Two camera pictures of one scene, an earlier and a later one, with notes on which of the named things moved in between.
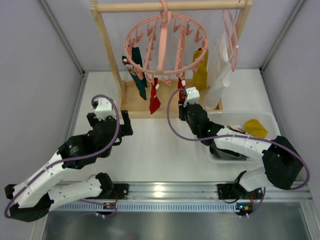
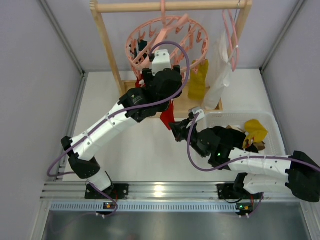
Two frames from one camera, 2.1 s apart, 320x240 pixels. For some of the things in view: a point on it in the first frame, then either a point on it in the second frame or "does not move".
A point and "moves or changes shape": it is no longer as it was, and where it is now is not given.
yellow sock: x=255 y=128 does not move
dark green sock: x=141 y=83 -> x=142 y=44
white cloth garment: x=221 y=78 does not move
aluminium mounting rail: x=208 y=192 does not move
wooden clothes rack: x=151 y=98 does not move
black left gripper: x=125 y=122 -> x=149 y=75
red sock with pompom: x=181 y=84 moves or changes shape
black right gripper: x=182 y=113 -> x=185 y=130
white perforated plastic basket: x=238 y=119 does not move
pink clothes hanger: x=230 y=40 does not move
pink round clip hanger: x=165 y=45 does not move
